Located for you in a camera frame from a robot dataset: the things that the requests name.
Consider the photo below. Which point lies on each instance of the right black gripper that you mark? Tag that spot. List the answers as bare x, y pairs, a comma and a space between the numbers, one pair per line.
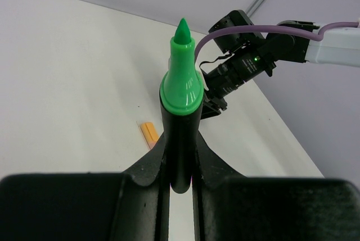
228, 76

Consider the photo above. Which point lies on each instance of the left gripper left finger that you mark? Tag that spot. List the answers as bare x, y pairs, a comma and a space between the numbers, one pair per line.
144, 205

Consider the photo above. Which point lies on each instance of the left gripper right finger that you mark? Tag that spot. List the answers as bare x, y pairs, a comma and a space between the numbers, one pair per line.
213, 216

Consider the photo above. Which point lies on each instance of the pink orange highlighter pen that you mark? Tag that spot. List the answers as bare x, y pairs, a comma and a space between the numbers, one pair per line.
152, 145

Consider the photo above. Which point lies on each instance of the orange pen cap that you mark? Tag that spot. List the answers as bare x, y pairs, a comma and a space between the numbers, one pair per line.
149, 132

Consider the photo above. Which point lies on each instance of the black green highlighter pen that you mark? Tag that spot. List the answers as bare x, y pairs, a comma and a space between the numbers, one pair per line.
181, 95

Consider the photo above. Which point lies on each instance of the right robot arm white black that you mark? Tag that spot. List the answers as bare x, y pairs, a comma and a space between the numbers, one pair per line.
249, 50

